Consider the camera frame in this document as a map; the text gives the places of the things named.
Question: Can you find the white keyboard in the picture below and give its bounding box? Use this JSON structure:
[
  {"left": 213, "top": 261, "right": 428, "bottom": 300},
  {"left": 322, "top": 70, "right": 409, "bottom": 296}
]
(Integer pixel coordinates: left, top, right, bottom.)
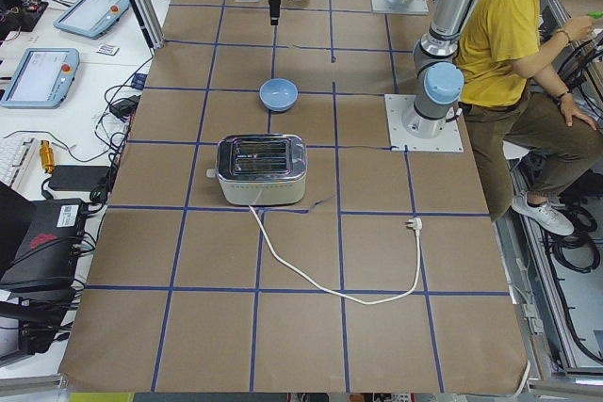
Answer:
[{"left": 1, "top": 136, "right": 40, "bottom": 191}]

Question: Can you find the black computer box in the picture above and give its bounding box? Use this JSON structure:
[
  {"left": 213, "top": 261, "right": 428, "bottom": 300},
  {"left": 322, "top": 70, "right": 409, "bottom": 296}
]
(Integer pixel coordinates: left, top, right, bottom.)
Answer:
[{"left": 1, "top": 199, "right": 95, "bottom": 293}]

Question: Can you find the person in yellow shirt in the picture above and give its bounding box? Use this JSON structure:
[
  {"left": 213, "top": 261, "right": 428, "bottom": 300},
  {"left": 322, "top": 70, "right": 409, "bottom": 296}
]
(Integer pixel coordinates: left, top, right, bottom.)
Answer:
[{"left": 454, "top": 0, "right": 602, "bottom": 235}]

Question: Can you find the silver white toaster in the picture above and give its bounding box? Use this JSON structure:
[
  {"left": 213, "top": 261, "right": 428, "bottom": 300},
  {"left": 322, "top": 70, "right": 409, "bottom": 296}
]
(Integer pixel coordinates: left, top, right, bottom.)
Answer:
[{"left": 206, "top": 134, "right": 308, "bottom": 206}]

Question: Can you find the brown paper table mat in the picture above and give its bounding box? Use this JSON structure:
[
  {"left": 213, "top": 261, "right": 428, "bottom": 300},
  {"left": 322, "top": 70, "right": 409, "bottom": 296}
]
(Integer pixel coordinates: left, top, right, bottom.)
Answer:
[{"left": 59, "top": 0, "right": 527, "bottom": 394}]

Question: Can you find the white toaster power cord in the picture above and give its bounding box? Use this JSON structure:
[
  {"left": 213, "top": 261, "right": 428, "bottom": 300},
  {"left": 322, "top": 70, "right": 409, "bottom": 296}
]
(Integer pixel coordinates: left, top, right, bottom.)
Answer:
[{"left": 248, "top": 203, "right": 424, "bottom": 306}]

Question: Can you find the blue ceramic bowl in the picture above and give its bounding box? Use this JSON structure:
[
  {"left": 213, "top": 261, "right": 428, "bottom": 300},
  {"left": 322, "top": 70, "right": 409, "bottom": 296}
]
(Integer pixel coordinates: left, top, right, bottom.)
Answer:
[{"left": 259, "top": 78, "right": 299, "bottom": 112}]

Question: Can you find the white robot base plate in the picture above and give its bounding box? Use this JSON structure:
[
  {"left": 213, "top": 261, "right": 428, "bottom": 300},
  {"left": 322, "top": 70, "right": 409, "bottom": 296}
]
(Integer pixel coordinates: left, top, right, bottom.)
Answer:
[{"left": 384, "top": 94, "right": 464, "bottom": 153}]

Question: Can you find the teach pendant tablet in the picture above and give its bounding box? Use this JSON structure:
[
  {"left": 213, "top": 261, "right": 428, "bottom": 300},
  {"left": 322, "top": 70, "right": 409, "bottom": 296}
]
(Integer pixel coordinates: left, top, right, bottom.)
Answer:
[
  {"left": 54, "top": 0, "right": 130, "bottom": 40},
  {"left": 1, "top": 48, "right": 80, "bottom": 109}
]

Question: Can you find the lower teach pendant tablet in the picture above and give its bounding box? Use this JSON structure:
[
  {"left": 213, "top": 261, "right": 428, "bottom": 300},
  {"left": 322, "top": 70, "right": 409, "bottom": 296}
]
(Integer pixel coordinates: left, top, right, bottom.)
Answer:
[{"left": 1, "top": 48, "right": 80, "bottom": 109}]

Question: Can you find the black power adapter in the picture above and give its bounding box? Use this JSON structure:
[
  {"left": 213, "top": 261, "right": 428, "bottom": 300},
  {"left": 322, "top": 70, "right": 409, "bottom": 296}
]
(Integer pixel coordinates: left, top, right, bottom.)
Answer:
[{"left": 48, "top": 165, "right": 109, "bottom": 191}]

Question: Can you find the upper teach pendant tablet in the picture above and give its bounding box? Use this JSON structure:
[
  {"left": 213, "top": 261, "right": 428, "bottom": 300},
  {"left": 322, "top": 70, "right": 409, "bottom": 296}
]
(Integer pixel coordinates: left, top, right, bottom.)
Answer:
[{"left": 54, "top": 0, "right": 130, "bottom": 40}]

